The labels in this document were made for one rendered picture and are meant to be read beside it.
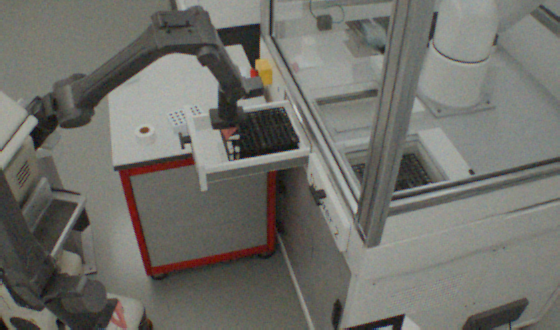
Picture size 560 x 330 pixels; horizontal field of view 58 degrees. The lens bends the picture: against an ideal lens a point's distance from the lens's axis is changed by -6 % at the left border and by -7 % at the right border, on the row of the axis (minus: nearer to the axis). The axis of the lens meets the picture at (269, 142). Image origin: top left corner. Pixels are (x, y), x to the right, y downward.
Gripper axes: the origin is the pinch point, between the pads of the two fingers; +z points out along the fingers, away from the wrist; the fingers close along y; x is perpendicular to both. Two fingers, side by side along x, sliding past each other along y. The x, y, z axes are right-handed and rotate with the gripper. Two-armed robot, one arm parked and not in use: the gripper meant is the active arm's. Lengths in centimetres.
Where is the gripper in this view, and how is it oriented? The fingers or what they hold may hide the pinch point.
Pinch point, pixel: (226, 136)
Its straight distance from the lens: 164.7
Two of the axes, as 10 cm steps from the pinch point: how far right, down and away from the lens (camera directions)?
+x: 2.1, 7.0, -6.9
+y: -9.7, 1.0, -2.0
